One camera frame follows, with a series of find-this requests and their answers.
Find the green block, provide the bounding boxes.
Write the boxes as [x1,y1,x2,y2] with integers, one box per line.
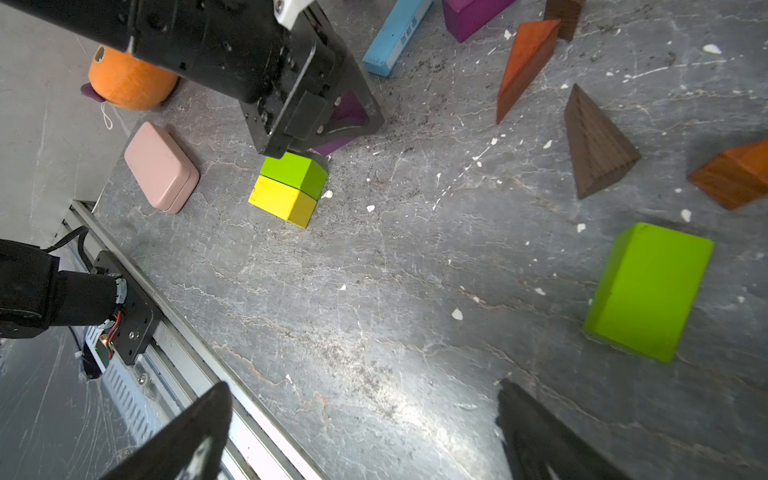
[261,152,328,200]
[583,223,715,363]

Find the orange red wedge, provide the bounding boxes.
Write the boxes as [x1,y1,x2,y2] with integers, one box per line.
[496,20,561,124]

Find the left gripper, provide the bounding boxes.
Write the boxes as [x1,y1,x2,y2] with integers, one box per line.
[128,1,384,156]

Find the light blue long block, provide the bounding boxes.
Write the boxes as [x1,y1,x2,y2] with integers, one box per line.
[363,0,434,77]

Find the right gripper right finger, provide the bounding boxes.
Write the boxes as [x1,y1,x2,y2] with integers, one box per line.
[496,379,628,479]

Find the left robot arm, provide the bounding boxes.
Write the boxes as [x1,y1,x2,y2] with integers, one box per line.
[1,1,383,338]

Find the small orange wedge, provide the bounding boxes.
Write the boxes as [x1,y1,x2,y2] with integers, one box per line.
[688,140,767,210]

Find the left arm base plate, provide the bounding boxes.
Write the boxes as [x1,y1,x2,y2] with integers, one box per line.
[90,250,166,367]

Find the dark brown wedge upright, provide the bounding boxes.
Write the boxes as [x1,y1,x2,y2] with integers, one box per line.
[544,0,586,27]

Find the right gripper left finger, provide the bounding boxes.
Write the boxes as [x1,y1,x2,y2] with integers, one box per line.
[103,381,233,480]

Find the brown wedge flat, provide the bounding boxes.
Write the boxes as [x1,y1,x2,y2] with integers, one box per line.
[564,84,641,200]

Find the orange plush fish toy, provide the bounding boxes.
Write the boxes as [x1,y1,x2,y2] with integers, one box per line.
[80,45,179,111]

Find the yellow block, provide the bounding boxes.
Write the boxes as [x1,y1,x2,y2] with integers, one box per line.
[249,175,317,229]

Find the pink rounded case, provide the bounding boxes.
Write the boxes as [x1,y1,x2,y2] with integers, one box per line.
[124,121,200,214]

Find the purple wedge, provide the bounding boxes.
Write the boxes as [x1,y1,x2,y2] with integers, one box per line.
[312,91,368,156]
[442,0,515,43]

